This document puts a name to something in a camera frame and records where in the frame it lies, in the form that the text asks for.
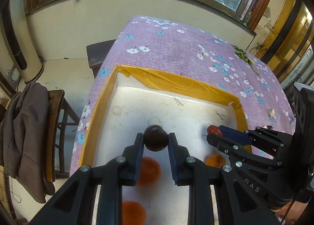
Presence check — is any black wall cable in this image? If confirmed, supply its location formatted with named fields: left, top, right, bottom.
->
left=254, top=40, right=270, bottom=56

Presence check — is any orange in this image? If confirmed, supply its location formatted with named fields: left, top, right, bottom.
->
left=205, top=154, right=226, bottom=169
left=122, top=201, right=147, bottom=225
left=136, top=157, right=162, bottom=187

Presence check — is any dark wooden stool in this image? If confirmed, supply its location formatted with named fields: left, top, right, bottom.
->
left=86, top=39, right=116, bottom=79

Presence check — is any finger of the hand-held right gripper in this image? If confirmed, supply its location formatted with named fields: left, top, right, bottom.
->
left=219, top=125, right=293, bottom=153
left=206, top=133, right=283, bottom=206

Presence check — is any grey-brown jacket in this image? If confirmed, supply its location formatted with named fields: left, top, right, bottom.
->
left=0, top=82, right=56, bottom=204

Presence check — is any small red fruit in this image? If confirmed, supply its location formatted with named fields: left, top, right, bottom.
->
left=207, top=124, right=222, bottom=136

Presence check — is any green vegetable stem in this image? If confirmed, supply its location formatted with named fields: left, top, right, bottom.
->
left=232, top=44, right=261, bottom=75

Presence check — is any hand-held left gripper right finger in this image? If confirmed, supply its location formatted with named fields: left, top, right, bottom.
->
left=167, top=132, right=280, bottom=225

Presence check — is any person's right hand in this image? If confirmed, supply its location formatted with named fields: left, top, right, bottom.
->
left=272, top=199, right=314, bottom=225

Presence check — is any dark round plum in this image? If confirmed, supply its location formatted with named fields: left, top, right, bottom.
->
left=143, top=124, right=169, bottom=152

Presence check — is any white standing air conditioner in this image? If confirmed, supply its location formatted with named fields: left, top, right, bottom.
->
left=2, top=0, right=45, bottom=84

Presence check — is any white foam tray yellow tape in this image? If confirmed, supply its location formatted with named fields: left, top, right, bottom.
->
left=78, top=64, right=253, bottom=225

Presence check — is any wooden chair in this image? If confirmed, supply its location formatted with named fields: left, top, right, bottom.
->
left=45, top=89, right=81, bottom=183

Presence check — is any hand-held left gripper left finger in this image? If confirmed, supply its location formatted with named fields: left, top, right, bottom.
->
left=29, top=132, right=144, bottom=225

